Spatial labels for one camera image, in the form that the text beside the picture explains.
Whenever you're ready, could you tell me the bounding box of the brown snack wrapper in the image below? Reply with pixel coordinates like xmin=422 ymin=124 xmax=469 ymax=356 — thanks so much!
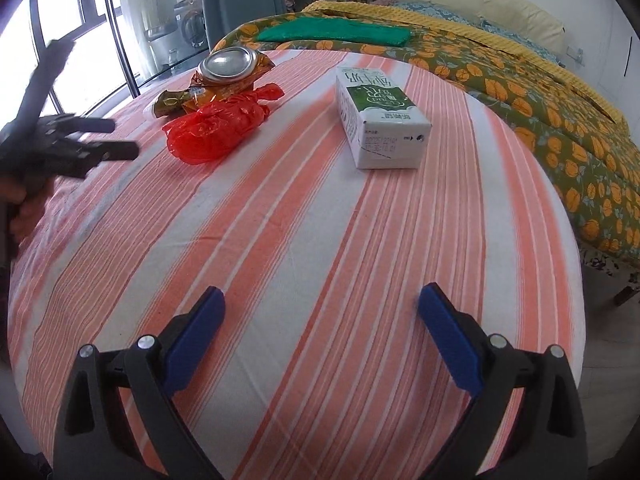
xmin=152 ymin=89 xmax=193 ymax=118

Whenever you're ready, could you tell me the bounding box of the white and green milk carton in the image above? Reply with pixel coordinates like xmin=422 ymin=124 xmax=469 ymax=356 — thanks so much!
xmin=334 ymin=66 xmax=432 ymax=170

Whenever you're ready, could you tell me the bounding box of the red plastic bag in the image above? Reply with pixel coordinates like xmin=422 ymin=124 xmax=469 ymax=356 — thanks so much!
xmin=163 ymin=82 xmax=285 ymax=165

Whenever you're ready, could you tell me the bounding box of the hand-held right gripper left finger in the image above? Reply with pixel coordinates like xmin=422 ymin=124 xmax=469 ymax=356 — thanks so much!
xmin=52 ymin=286 xmax=226 ymax=480

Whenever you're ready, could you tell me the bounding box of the blue floral bed sheet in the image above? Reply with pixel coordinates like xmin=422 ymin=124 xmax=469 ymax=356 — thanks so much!
xmin=370 ymin=0 xmax=561 ymax=61

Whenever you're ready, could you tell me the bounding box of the wooden bed leg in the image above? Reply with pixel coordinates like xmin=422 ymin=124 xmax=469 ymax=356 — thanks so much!
xmin=612 ymin=280 xmax=640 ymax=307

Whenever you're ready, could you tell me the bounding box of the bed with orange floral cover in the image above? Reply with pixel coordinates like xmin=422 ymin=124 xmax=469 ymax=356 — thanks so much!
xmin=210 ymin=0 xmax=640 ymax=256

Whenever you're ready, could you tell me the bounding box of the pink striped sheet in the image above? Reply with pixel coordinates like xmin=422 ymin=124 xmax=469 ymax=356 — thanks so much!
xmin=7 ymin=47 xmax=587 ymax=480

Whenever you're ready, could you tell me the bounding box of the washing machine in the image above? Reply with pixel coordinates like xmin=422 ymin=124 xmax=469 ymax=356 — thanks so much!
xmin=172 ymin=0 xmax=208 ymax=48

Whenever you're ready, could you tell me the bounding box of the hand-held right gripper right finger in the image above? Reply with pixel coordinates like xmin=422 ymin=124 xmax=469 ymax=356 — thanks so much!
xmin=418 ymin=282 xmax=588 ymax=480

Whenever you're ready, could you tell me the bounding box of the orange snack wrapper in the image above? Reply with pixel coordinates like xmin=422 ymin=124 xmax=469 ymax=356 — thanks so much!
xmin=182 ymin=50 xmax=276 ymax=116

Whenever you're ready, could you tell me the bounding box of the green cloth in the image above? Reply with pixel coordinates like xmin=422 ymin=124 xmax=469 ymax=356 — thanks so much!
xmin=256 ymin=17 xmax=413 ymax=48

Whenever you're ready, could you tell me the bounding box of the silver can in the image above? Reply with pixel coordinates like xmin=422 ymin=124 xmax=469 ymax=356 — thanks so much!
xmin=198 ymin=46 xmax=258 ymax=82

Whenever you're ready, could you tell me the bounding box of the black window frame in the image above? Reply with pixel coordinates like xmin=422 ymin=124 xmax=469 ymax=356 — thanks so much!
xmin=0 ymin=0 xmax=146 ymax=126

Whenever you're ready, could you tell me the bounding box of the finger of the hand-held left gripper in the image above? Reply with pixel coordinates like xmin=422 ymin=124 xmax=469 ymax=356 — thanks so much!
xmin=47 ymin=115 xmax=117 ymax=135
xmin=85 ymin=140 xmax=141 ymax=163

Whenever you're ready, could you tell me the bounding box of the person's left hand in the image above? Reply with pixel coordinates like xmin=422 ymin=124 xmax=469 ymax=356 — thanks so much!
xmin=0 ymin=175 xmax=57 ymax=247

